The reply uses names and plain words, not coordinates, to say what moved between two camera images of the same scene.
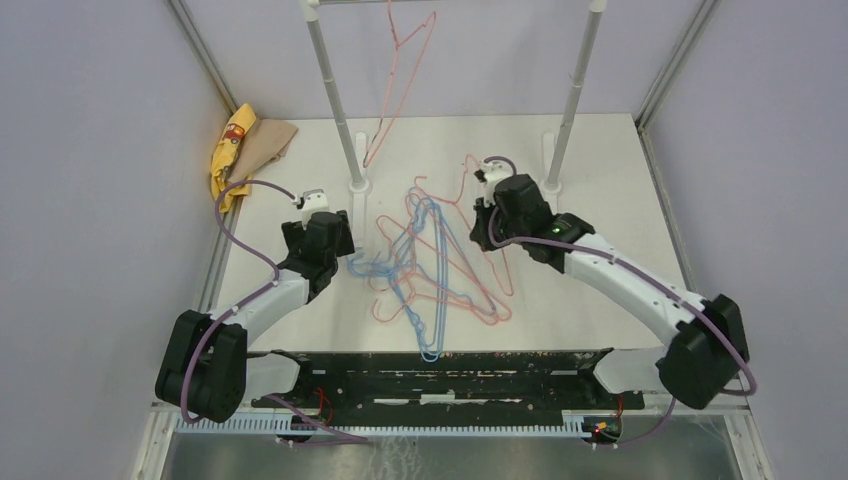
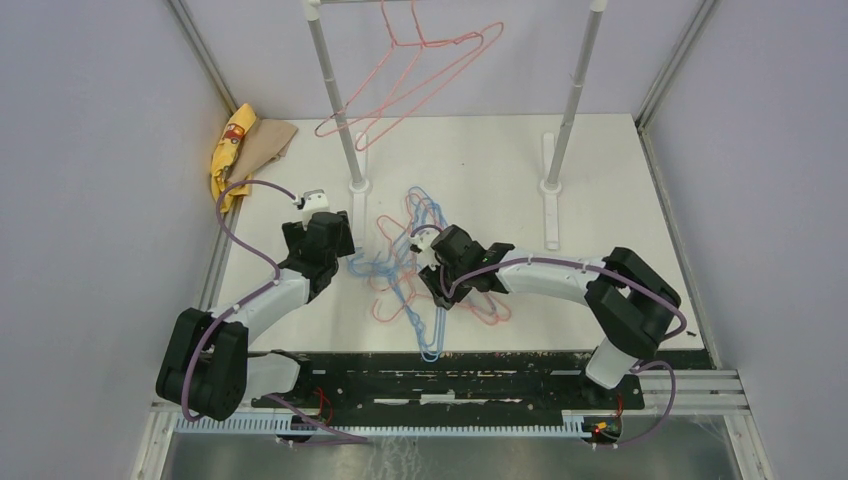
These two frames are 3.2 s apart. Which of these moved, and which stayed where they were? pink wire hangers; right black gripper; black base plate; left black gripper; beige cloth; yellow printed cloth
Moved: right black gripper; pink wire hangers
Stayed: beige cloth; left black gripper; black base plate; yellow printed cloth
